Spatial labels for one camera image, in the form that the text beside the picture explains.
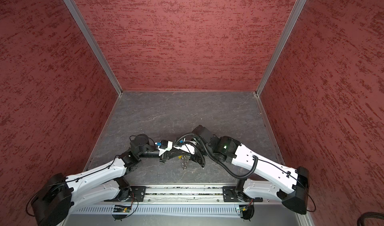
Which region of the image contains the keyring chain with keys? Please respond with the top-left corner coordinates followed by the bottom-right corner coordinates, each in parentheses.
top-left (178, 154), bottom-right (191, 170)

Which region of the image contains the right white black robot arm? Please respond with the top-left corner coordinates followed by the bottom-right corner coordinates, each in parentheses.
top-left (173, 125), bottom-right (312, 215)

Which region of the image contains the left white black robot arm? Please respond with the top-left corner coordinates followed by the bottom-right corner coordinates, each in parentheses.
top-left (27, 134), bottom-right (197, 226)

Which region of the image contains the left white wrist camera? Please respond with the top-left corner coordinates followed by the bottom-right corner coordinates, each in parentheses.
top-left (155, 140), bottom-right (174, 156)

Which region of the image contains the aluminium front rail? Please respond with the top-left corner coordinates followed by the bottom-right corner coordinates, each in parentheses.
top-left (61, 183), bottom-right (305, 204)

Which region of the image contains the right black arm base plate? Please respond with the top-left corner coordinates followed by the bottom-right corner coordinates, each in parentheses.
top-left (222, 186), bottom-right (263, 203)

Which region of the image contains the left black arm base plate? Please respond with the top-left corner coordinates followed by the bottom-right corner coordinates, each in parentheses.
top-left (106, 186), bottom-right (147, 203)

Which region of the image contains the white slotted cable duct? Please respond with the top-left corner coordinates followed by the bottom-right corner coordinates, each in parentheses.
top-left (72, 204), bottom-right (242, 218)

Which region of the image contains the black corrugated hose loop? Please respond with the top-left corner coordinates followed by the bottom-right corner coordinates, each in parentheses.
top-left (356, 211), bottom-right (384, 226)

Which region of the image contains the left aluminium corner post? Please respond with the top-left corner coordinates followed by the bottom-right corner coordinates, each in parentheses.
top-left (63, 0), bottom-right (123, 97)

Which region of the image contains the aluminium corner post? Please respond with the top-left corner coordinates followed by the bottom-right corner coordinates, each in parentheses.
top-left (256, 0), bottom-right (307, 97)
top-left (63, 0), bottom-right (123, 97)

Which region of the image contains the right aluminium corner post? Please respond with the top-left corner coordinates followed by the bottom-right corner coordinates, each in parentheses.
top-left (256, 0), bottom-right (307, 97)

